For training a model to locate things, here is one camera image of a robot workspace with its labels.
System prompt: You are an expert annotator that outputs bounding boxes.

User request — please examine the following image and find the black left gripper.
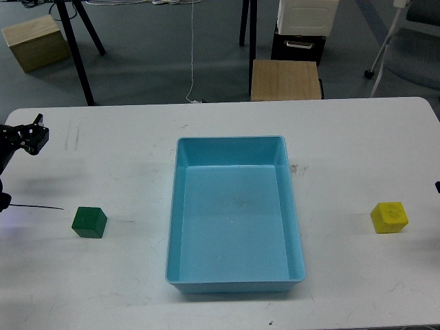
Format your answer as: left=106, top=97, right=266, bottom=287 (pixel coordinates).
left=1, top=113, right=49, bottom=173

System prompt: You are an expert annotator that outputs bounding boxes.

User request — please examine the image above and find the green wooden cube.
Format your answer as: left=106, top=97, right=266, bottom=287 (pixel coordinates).
left=71, top=206, right=107, bottom=239

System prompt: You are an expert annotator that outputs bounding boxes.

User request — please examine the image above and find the yellow wooden cube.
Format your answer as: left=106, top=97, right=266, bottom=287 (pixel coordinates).
left=370, top=201, right=409, bottom=234

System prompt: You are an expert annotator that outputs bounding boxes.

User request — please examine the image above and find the wooden box left floor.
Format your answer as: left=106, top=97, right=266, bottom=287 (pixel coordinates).
left=1, top=14, right=71, bottom=73

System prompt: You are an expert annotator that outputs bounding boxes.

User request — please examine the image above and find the white appliance box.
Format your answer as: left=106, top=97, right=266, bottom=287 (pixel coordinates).
left=276, top=0, right=339, bottom=37

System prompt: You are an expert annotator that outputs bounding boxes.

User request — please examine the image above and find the black tripod left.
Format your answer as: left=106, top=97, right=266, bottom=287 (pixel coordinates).
left=47, top=0, right=107, bottom=107

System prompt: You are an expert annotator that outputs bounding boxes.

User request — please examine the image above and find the light blue plastic bin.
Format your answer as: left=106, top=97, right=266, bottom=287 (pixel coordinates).
left=166, top=136, right=306, bottom=294

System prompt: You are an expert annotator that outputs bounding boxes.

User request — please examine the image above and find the black stand legs centre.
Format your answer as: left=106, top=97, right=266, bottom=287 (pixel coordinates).
left=239, top=0, right=258, bottom=95

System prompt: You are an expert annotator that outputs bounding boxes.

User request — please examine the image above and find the grey office chair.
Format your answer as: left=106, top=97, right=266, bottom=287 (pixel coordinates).
left=364, top=1, right=439, bottom=97

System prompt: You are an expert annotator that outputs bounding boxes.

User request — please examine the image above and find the white hanging cable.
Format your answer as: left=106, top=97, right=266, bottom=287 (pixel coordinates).
left=85, top=0, right=204, bottom=104

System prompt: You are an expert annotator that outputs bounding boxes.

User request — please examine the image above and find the black storage box with handle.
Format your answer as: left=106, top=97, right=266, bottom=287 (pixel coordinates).
left=270, top=27, right=327, bottom=66

